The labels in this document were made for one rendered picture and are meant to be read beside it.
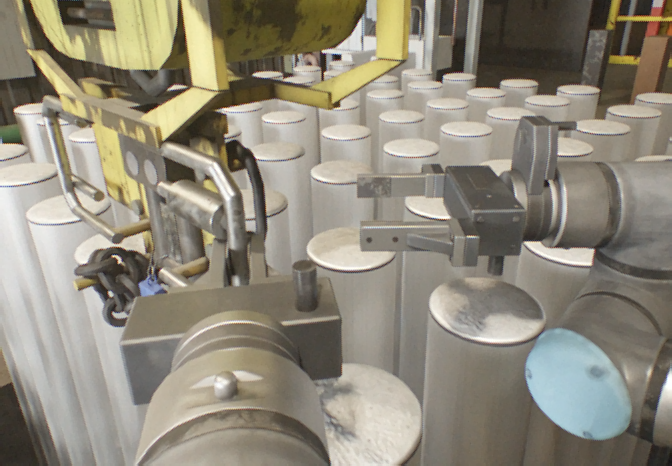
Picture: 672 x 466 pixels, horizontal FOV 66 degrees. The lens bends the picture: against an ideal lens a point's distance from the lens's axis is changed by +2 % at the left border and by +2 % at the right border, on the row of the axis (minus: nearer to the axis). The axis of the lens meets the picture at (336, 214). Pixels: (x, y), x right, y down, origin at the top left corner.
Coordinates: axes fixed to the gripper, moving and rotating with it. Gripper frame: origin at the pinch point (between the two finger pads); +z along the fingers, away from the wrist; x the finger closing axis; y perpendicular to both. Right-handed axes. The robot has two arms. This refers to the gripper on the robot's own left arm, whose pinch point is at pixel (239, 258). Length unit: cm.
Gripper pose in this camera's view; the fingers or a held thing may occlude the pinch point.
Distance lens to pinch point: 44.3
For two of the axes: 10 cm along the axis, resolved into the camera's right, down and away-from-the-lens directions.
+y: -0.2, -9.1, -4.0
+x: -9.9, 0.8, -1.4
